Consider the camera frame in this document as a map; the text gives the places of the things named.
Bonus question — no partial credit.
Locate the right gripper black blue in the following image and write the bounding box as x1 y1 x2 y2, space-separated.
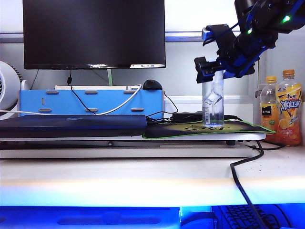
194 23 267 83

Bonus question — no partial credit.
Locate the clear mineral water bottle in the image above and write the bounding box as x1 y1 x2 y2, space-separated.
202 70 225 127

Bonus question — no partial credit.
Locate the small orange juice bottle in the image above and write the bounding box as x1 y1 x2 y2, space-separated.
259 76 279 136

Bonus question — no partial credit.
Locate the silver laptop stand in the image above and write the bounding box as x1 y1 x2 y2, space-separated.
0 132 267 159

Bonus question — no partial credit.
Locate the large iced tea bottle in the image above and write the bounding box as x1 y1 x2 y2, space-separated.
276 69 303 147

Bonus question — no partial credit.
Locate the black computer mouse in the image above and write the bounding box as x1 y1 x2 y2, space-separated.
142 80 163 91

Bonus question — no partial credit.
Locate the black power adapter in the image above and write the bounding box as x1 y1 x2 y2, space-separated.
172 112 243 124

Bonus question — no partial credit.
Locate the black green-edged mouse pad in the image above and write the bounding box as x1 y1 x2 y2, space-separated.
142 119 276 140

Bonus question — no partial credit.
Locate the black computer monitor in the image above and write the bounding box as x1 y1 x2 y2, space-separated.
22 0 166 70

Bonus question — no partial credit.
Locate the white monitor base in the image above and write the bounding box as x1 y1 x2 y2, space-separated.
54 85 143 91

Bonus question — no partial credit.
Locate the dark blue mat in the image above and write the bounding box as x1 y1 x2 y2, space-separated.
0 114 148 139

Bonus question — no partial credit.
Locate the blue wooden monitor riser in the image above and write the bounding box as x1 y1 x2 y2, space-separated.
19 89 165 120

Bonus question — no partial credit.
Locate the black keyboard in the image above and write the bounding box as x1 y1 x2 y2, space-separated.
215 205 290 229

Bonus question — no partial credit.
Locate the blue plastic tray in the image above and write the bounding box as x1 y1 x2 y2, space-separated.
0 206 180 229

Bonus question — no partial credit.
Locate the white desk fan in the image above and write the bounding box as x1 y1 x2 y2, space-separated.
0 61 29 121

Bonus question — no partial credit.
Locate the thin black mouse cable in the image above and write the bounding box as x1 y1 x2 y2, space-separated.
145 92 179 125

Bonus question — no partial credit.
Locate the thin black cable behind stand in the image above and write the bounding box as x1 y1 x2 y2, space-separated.
245 140 285 151

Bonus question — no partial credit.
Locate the thick black power cable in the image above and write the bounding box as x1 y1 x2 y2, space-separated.
230 140 269 229

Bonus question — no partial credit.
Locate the thin black monitor cable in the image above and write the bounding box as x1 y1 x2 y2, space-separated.
66 69 98 115

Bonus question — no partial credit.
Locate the white cable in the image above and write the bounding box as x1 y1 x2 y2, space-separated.
0 83 142 115

